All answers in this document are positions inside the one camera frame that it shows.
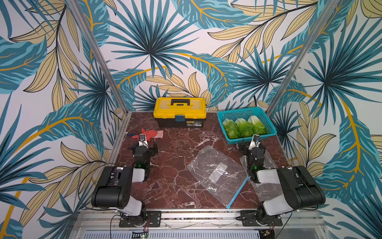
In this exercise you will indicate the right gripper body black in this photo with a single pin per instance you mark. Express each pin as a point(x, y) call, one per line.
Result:
point(255, 149)

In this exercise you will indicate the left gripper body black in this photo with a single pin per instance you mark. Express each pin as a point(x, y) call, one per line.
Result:
point(151, 152)

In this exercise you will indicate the chinese cabbage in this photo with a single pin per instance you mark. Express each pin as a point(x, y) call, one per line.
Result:
point(245, 128)
point(231, 129)
point(259, 127)

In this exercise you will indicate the clear zipper bag blue seal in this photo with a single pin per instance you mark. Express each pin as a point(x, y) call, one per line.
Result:
point(219, 174)

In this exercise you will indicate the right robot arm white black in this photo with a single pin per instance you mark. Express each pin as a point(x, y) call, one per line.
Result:
point(286, 189)

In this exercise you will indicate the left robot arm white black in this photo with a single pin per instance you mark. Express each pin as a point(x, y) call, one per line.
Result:
point(113, 190)

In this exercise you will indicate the teal plastic basket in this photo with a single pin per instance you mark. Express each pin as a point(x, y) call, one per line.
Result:
point(246, 113)

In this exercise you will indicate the yellow black toolbox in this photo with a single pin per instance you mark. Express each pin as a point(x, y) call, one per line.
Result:
point(183, 112)

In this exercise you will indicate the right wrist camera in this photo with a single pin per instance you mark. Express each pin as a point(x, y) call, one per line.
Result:
point(256, 138)

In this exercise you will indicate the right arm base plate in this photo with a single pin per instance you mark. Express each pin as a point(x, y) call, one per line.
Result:
point(252, 218)

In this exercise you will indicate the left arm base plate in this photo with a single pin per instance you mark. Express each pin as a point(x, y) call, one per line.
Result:
point(152, 219)

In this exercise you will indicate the front aluminium rail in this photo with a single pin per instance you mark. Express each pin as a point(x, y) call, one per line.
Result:
point(199, 224)

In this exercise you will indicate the right aluminium frame post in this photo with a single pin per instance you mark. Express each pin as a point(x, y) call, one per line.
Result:
point(317, 28)

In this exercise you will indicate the aluminium frame post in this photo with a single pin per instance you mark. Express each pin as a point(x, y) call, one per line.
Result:
point(317, 28)
point(88, 34)

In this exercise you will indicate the left aluminium frame post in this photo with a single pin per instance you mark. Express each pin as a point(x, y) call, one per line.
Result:
point(88, 34)

